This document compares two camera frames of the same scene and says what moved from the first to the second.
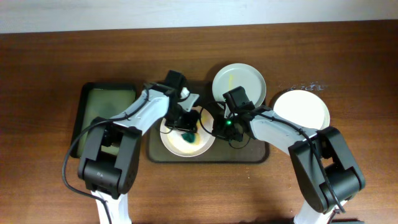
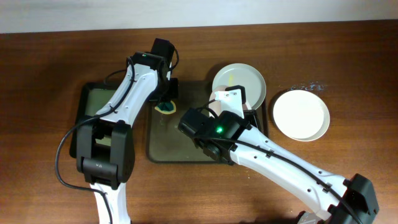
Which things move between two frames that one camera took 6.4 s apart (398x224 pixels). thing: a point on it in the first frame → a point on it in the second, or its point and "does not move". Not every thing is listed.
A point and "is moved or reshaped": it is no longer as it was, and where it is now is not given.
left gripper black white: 191,126 → 174,94
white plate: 233,76 does not move
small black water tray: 92,100 does not move
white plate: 303,108 does not move
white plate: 174,141 → 215,109
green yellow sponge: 191,137 is moved or reshaped
